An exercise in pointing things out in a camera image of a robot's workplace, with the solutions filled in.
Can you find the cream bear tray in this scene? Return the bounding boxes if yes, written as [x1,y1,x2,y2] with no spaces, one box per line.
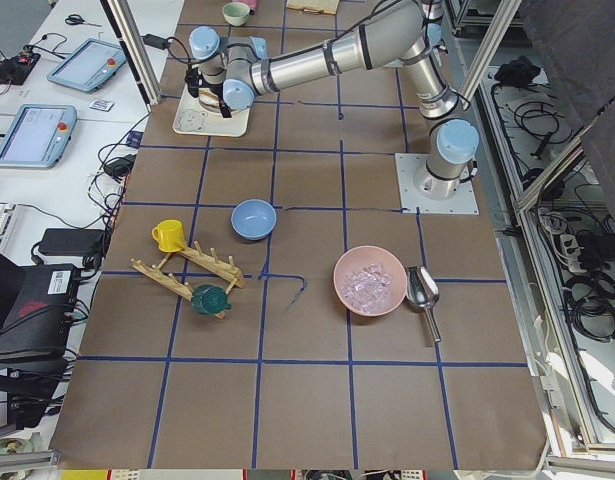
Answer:
[172,88,250,137]

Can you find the black power adapter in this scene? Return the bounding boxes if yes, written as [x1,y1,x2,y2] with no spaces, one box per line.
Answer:
[38,228,103,257]

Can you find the wooden cup rack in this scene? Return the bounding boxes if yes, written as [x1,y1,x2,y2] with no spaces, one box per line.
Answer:
[130,240,247,321]

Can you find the light green bowl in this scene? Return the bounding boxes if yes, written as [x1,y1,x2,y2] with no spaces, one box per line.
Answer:
[222,1,251,27]

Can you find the white power strip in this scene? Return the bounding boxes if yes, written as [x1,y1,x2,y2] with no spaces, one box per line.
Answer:
[558,233,586,274]

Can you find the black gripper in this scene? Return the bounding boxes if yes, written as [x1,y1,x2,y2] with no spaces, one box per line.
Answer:
[185,67,232,118]

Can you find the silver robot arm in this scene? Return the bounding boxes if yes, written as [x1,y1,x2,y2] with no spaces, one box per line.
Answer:
[173,1,480,201]

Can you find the pink bowl with ice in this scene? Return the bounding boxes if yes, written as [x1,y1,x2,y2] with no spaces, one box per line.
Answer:
[333,245,408,317]

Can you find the black scissors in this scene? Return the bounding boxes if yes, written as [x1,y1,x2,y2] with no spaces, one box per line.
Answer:
[64,14,100,27]

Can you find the wooden cutting board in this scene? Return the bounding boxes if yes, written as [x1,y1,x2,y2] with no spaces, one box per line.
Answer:
[286,0,340,15]

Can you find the black cable bundle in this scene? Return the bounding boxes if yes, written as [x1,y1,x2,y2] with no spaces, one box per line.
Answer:
[561,277,615,344]

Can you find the teach pendant tablet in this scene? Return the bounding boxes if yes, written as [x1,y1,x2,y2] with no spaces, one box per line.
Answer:
[46,38,126,92]
[0,104,77,169]

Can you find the far teach pendant tablet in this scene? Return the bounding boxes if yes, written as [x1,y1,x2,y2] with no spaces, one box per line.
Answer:
[46,38,126,92]

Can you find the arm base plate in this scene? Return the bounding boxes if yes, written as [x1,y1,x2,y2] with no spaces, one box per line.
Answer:
[395,153,479,215]

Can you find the aluminium frame post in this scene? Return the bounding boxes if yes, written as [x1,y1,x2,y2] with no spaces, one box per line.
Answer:
[100,0,162,106]

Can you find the metal scoop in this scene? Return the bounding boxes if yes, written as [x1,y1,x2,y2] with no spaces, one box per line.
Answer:
[406,266,442,343]

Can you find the black computer box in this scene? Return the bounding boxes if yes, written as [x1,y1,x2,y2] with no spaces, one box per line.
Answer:
[0,253,80,363]

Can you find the pink cloth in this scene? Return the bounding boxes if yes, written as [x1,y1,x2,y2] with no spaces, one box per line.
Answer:
[242,0,259,12]

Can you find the white round plate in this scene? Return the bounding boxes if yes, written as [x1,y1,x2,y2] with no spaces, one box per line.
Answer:
[198,86,232,118]

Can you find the blue bowl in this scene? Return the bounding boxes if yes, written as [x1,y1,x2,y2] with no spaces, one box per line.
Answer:
[231,199,277,241]

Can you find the dark green mug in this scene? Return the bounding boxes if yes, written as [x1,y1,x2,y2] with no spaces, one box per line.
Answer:
[190,284,231,315]

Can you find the near teach pendant tablet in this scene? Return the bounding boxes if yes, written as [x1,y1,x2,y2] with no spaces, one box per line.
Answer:
[0,104,77,169]

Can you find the yellow mug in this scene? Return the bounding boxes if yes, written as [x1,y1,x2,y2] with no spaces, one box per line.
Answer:
[151,219,187,253]

